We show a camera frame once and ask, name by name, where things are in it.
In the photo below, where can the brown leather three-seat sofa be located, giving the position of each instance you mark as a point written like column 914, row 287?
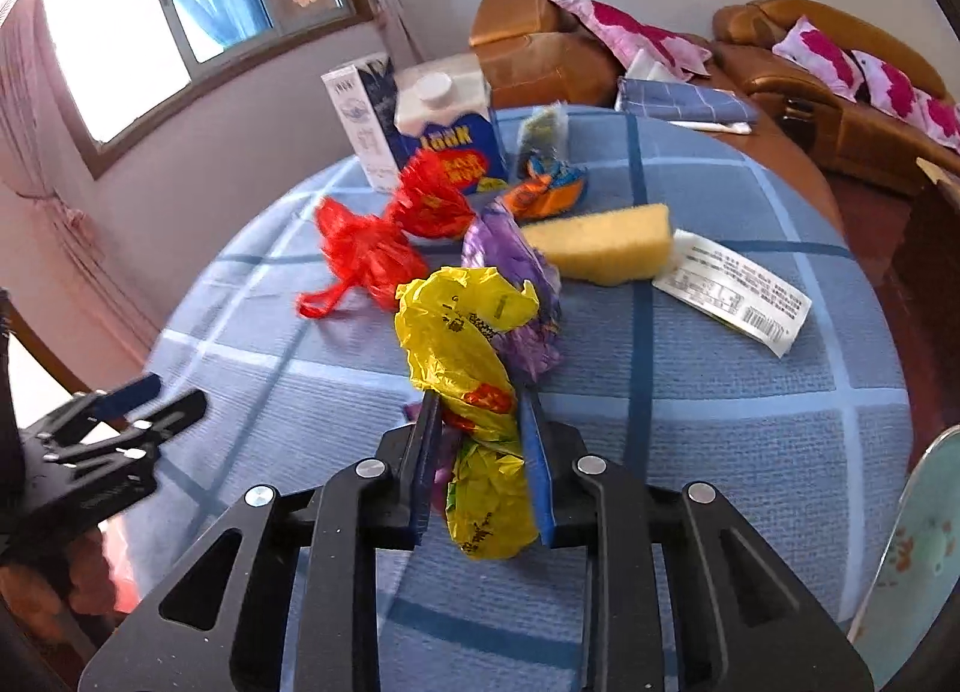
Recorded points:
column 817, row 115

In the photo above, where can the purple plastic wrapper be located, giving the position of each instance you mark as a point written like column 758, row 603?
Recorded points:
column 502, row 250

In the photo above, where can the orange blue snack wrapper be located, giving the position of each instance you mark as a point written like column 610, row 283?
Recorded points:
column 544, row 193

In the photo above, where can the yellow plastic bag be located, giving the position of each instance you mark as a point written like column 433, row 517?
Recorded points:
column 450, row 332

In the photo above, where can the folded blue plaid sheet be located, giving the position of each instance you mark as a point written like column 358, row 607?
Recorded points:
column 675, row 100

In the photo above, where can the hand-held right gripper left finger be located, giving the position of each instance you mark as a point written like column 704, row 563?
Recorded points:
column 427, row 467

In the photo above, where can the teal patterned bin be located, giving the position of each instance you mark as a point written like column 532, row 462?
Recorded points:
column 922, row 557

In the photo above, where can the white blue capped milk carton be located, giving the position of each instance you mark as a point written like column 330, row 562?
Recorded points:
column 442, row 115

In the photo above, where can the pink floral pillow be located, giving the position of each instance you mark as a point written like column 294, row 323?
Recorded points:
column 817, row 55
column 943, row 122
column 896, row 85
column 630, row 32

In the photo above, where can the clear dark printed wrapper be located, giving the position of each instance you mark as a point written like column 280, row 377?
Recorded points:
column 541, row 133

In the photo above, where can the sliding window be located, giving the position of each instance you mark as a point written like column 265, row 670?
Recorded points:
column 112, row 40

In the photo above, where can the person's left hand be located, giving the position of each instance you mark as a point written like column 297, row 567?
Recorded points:
column 45, row 591

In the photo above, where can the red plastic bag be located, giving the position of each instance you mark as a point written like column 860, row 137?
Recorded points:
column 360, row 250

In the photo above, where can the blue plaid tablecloth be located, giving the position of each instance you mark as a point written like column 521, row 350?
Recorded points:
column 750, row 437

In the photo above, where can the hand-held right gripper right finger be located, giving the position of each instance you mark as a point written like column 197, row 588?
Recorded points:
column 536, row 467

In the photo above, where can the white printed paper slip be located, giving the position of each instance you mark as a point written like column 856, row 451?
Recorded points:
column 735, row 295

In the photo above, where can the tall white black carton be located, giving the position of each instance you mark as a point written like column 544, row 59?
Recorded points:
column 360, row 122

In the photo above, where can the brown leather chaise sofa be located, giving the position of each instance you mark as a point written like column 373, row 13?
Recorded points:
column 540, row 55

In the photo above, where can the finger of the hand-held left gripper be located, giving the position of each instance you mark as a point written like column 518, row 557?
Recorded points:
column 127, row 392
column 165, row 415

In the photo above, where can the yellow sponge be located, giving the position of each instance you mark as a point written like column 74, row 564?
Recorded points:
column 600, row 250

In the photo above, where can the dark wooden coffee table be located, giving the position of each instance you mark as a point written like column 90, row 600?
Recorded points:
column 930, row 250

